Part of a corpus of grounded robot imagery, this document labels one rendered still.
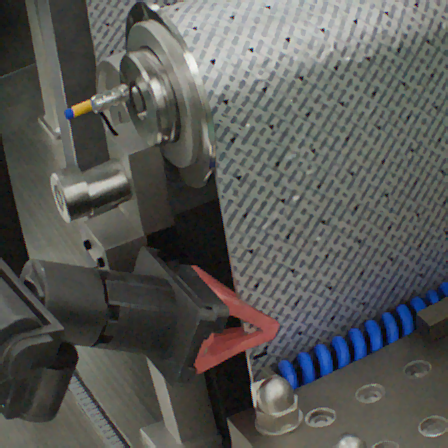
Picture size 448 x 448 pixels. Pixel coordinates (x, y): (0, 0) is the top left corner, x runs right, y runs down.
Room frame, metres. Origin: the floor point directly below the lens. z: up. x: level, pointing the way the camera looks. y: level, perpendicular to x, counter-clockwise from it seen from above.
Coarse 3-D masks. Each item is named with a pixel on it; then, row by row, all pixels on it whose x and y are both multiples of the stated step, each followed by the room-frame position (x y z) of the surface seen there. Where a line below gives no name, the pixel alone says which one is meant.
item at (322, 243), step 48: (336, 144) 0.78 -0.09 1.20; (384, 144) 0.80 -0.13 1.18; (432, 144) 0.81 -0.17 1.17; (240, 192) 0.75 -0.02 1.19; (288, 192) 0.77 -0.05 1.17; (336, 192) 0.78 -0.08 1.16; (384, 192) 0.79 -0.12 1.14; (432, 192) 0.81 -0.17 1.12; (240, 240) 0.75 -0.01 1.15; (288, 240) 0.76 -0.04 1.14; (336, 240) 0.78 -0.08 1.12; (384, 240) 0.79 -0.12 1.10; (432, 240) 0.81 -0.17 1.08; (240, 288) 0.75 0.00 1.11; (288, 288) 0.76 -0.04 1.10; (336, 288) 0.78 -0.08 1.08; (384, 288) 0.79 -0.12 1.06; (432, 288) 0.81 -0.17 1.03; (288, 336) 0.76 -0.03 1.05
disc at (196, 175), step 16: (144, 0) 0.82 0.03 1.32; (128, 16) 0.85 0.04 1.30; (144, 16) 0.82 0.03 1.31; (160, 16) 0.79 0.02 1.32; (128, 32) 0.86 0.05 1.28; (176, 32) 0.77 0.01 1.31; (176, 48) 0.77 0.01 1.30; (192, 64) 0.75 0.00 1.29; (192, 80) 0.75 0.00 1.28; (192, 96) 0.75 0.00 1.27; (208, 112) 0.74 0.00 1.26; (208, 128) 0.74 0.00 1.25; (208, 144) 0.74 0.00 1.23; (208, 160) 0.74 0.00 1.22; (192, 176) 0.78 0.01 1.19; (208, 176) 0.75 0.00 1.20
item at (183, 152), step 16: (144, 32) 0.81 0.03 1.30; (160, 32) 0.79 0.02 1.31; (128, 48) 0.85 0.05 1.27; (160, 48) 0.78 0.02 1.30; (176, 64) 0.76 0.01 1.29; (176, 80) 0.76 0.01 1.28; (176, 96) 0.77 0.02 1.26; (192, 112) 0.75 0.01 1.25; (192, 128) 0.75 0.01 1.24; (176, 144) 0.78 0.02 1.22; (192, 144) 0.75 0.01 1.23; (176, 160) 0.79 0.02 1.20; (192, 160) 0.77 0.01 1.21
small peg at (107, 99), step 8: (112, 88) 0.82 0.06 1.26; (120, 88) 0.81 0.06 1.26; (96, 96) 0.81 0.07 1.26; (104, 96) 0.81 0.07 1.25; (112, 96) 0.81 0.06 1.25; (120, 96) 0.81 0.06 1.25; (128, 96) 0.81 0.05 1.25; (96, 104) 0.80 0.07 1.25; (104, 104) 0.81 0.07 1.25; (112, 104) 0.81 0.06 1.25; (96, 112) 0.80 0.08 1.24
